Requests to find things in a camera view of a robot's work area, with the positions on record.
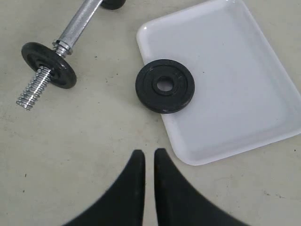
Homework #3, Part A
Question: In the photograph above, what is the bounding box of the black weight plate end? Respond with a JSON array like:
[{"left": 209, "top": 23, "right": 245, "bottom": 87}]
[{"left": 101, "top": 0, "right": 126, "bottom": 10}]

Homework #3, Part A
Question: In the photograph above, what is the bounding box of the white rectangular plastic tray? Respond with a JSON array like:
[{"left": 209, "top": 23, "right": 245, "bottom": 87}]
[{"left": 136, "top": 0, "right": 301, "bottom": 166}]

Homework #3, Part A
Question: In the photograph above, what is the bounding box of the chrome dumbbell bar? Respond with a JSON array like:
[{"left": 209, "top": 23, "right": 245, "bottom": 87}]
[{"left": 16, "top": 0, "right": 102, "bottom": 110}]

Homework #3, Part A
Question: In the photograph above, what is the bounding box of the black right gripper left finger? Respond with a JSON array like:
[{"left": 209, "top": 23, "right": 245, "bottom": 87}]
[{"left": 66, "top": 150, "right": 145, "bottom": 226}]

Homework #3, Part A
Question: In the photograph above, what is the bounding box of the black weight plate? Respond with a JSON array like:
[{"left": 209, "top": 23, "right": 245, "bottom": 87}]
[
  {"left": 135, "top": 59, "right": 195, "bottom": 114},
  {"left": 21, "top": 42, "right": 77, "bottom": 89}
]

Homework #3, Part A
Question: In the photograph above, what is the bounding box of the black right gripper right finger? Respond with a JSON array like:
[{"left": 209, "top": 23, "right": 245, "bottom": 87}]
[{"left": 154, "top": 148, "right": 246, "bottom": 226}]

